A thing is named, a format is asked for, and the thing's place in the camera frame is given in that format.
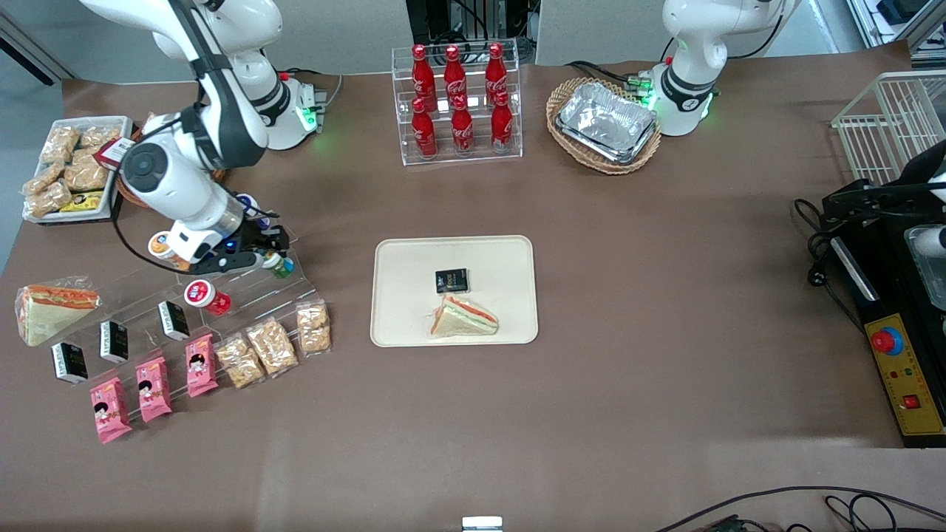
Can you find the pink snack packet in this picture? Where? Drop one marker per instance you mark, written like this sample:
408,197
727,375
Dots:
201,366
111,410
154,389

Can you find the aluminium foil tray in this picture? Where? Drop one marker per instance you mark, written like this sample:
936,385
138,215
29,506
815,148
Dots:
606,122

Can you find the wrapped triangle sandwich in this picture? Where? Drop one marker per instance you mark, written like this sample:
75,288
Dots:
48,314
462,319

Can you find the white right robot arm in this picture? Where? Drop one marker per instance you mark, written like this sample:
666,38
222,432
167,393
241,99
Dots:
177,170

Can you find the clear acrylic bottle rack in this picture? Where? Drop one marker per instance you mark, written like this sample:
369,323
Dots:
510,144

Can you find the red cookie box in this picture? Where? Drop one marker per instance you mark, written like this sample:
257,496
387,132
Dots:
112,151

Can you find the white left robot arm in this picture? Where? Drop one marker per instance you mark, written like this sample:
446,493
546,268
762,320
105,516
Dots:
695,44

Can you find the orange gum bottle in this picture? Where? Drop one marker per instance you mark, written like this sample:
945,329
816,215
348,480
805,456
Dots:
159,246

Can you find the red gum bottle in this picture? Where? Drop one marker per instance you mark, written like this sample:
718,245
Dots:
207,297

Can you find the black yellow control box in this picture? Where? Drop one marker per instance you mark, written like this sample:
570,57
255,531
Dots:
905,369

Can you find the light wicker basket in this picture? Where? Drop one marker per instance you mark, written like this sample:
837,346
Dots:
562,103

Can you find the clear acrylic stepped display stand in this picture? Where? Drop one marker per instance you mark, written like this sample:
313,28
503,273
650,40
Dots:
251,295

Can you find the red cola bottle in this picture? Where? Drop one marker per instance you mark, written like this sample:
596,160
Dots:
423,74
496,70
463,129
502,125
424,133
454,74

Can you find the black equipment rack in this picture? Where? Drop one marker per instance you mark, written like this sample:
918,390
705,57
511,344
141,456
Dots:
443,22

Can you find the wrapped cereal bar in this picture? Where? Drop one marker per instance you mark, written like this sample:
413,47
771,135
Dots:
60,144
272,347
85,177
48,199
314,329
43,179
100,137
240,362

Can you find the white rectangular tray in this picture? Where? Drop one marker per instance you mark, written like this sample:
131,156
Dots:
114,207

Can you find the black white gum box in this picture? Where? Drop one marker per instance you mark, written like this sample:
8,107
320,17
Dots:
114,341
174,320
70,363

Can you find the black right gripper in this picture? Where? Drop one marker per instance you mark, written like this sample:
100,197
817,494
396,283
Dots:
260,237

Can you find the green gum bottle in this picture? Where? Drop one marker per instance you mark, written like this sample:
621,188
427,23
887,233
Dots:
281,266

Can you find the beige plastic tray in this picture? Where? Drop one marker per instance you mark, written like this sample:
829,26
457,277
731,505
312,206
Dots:
414,295

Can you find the blue gum bottle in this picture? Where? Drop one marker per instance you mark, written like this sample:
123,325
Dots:
251,205

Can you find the clear plastic container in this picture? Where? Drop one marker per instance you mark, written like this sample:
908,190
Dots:
924,273

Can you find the metal shelf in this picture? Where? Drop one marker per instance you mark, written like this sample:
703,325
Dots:
894,18

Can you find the yellow snack packet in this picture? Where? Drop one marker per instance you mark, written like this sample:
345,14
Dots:
85,202

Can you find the small white box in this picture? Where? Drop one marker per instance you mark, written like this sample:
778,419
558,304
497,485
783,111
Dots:
482,524

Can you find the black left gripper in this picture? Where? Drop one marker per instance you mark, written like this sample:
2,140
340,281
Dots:
898,198

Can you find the dark brown wicker basket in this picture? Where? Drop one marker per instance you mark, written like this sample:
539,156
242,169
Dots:
127,193

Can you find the black gum pack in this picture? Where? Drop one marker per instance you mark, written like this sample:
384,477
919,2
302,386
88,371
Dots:
451,281

